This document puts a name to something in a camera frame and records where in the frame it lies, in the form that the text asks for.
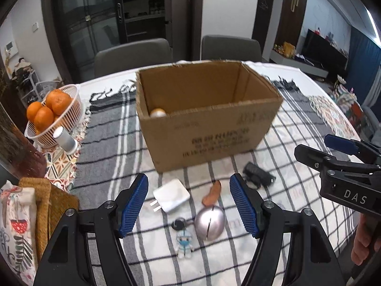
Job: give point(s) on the black television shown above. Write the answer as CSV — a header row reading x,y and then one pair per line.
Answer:
x,y
324,50

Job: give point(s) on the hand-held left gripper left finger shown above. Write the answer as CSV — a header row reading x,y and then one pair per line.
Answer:
x,y
134,205

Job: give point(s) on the white wall switch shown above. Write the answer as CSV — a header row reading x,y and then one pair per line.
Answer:
x,y
35,27

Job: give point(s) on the white intercom panel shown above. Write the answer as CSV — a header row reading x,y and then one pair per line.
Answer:
x,y
9,49

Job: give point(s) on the cream jar with yellow lid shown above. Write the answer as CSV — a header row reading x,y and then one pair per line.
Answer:
x,y
157,113

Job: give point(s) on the silver round bell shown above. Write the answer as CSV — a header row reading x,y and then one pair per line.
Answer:
x,y
208,222

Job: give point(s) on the brown cardboard box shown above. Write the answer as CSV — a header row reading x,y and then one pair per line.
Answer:
x,y
208,131

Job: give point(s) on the grey television console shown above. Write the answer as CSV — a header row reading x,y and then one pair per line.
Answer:
x,y
297,65

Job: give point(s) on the printed cloth bag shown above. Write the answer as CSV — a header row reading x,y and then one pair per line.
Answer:
x,y
18,229

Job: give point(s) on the white shoe rack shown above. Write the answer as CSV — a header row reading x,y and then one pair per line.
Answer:
x,y
26,83

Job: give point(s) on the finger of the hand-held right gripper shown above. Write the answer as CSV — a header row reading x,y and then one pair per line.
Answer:
x,y
309,155
339,143

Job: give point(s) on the white patterned tablecloth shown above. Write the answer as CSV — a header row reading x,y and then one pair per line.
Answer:
x,y
330,113

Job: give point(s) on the dark wooden door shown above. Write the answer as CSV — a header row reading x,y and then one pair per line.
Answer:
x,y
265,6

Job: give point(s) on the pile of oranges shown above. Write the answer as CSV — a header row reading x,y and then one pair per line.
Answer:
x,y
58,101

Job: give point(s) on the blue curtain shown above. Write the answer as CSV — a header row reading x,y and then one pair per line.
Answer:
x,y
366,65

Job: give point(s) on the grey dining chair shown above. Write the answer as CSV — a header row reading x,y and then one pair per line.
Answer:
x,y
232,49
134,56

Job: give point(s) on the person's right hand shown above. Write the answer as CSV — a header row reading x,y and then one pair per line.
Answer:
x,y
360,244

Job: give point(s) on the grey cylinder with white top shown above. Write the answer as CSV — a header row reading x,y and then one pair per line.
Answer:
x,y
67,141

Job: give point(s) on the dark-framed glass sliding doors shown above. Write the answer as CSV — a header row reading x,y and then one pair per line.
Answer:
x,y
89,20

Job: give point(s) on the brown dried piece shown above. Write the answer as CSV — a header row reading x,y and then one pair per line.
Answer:
x,y
212,193

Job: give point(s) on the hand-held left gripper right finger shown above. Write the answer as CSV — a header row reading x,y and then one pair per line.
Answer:
x,y
242,205

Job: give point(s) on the white charger plug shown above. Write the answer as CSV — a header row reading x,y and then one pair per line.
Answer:
x,y
172,195

